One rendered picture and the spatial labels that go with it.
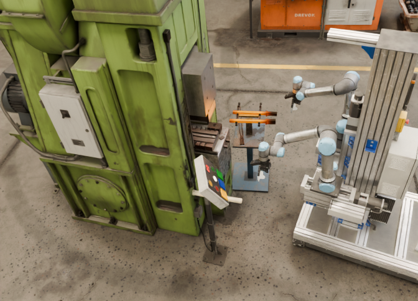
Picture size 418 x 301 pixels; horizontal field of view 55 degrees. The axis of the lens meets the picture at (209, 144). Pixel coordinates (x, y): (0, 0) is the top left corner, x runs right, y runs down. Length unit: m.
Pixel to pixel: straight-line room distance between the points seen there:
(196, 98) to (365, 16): 4.23
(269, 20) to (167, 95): 4.20
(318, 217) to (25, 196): 3.23
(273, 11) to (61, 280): 4.86
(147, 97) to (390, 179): 1.95
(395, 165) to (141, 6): 2.11
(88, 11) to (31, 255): 2.70
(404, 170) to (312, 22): 3.99
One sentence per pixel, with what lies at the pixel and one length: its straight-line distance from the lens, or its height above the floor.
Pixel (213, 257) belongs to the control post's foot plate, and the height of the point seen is 0.03.
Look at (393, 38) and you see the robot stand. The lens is 2.84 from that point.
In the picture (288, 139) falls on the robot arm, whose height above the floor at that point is 1.28.
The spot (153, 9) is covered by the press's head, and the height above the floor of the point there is 2.40.
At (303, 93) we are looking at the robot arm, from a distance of 3.53.
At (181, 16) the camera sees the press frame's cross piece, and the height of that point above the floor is 2.13.
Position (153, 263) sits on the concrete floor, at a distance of 4.00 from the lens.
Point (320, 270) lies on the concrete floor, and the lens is 3.90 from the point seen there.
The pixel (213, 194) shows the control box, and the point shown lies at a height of 1.11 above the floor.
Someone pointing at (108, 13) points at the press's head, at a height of 2.36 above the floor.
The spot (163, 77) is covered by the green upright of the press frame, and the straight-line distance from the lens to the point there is 2.71.
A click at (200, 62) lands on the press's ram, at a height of 1.76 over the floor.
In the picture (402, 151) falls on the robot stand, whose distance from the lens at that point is 3.21.
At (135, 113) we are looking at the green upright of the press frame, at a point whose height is 1.50.
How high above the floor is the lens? 3.41
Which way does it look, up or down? 44 degrees down
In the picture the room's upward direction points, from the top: 7 degrees counter-clockwise
